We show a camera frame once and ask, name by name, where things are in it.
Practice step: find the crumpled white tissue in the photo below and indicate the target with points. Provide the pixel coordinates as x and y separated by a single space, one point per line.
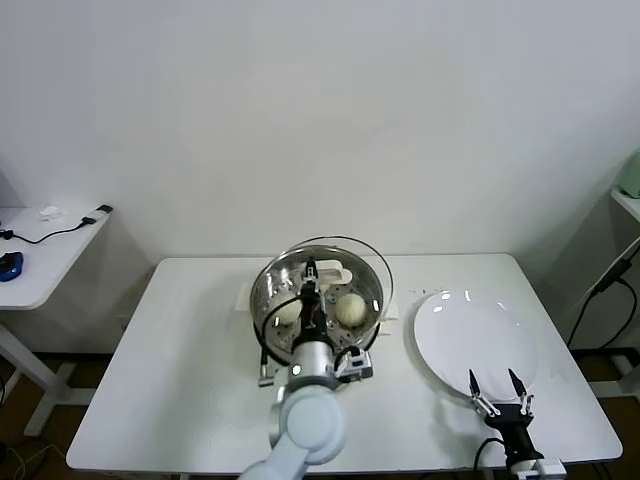
51 212

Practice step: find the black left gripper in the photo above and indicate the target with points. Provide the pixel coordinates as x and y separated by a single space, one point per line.
314 320

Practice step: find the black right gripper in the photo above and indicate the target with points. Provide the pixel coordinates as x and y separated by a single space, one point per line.
515 425

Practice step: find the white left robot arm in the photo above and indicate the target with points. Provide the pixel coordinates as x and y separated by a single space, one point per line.
310 420

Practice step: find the white shelf board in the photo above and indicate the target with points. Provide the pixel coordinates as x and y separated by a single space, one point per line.
629 202

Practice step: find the large white plate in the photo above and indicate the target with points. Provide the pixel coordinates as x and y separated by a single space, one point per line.
475 340

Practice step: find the round glass pot lid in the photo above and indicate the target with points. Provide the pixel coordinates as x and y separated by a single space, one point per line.
332 274

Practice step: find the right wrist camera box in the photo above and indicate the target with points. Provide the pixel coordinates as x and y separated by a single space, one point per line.
542 470

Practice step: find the white side desk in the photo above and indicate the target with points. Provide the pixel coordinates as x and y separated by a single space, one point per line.
50 260

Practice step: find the blue computer mouse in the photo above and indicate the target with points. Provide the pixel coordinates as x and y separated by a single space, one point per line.
10 266

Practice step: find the white steamed baozi bun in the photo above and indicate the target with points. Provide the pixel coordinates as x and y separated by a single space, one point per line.
289 312
351 310

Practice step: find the stainless steel steamer basket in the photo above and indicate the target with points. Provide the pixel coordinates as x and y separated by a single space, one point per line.
270 280

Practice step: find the pale green appliance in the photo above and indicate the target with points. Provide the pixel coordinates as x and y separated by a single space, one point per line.
632 177

